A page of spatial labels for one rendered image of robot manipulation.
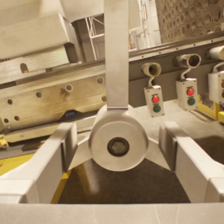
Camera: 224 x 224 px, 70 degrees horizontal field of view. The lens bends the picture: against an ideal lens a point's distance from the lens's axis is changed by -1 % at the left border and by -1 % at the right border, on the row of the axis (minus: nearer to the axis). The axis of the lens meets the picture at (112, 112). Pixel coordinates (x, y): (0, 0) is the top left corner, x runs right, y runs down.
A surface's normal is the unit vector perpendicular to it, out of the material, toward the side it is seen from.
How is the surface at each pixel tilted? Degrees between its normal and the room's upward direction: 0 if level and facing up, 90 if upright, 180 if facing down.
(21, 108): 90
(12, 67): 90
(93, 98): 90
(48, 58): 90
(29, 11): 68
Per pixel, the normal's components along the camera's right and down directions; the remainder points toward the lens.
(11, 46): -0.01, 0.29
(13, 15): -0.10, -0.08
